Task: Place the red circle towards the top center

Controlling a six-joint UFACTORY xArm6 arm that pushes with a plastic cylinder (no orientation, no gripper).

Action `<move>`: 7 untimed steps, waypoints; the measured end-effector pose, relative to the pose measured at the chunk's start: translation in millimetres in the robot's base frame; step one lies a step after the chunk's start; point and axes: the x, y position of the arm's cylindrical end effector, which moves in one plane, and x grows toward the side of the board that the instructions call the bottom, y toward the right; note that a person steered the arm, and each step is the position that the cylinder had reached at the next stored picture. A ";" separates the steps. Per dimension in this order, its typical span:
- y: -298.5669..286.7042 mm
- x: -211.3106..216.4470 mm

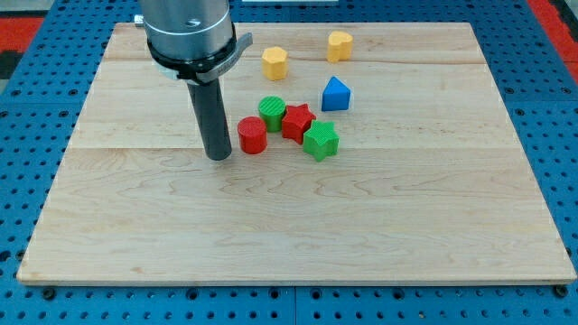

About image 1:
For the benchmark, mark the black clamp ring mount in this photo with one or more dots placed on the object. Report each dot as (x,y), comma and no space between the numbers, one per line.
(196,57)

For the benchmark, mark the red star block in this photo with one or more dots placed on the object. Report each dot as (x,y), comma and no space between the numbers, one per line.
(296,121)

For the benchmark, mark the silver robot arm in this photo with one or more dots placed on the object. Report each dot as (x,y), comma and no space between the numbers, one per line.
(187,16)

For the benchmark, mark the light wooden board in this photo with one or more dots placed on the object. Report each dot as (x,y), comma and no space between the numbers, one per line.
(430,185)

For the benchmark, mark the green cylinder block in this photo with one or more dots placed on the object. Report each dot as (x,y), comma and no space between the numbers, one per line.
(272,110)

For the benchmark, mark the yellow heart block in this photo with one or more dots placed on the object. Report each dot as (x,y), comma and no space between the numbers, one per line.
(339,46)

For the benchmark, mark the green star block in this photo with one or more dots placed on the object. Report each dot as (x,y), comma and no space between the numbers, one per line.
(321,140)

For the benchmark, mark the blue triangle block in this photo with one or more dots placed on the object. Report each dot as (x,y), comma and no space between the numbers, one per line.
(336,96)

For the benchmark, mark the yellow hexagon block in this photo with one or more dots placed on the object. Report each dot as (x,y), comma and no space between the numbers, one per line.
(274,63)

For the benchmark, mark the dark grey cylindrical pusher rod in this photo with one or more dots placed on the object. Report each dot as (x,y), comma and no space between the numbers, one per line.
(210,114)

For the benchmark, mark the red cylinder block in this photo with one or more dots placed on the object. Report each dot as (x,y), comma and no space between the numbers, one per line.
(252,135)

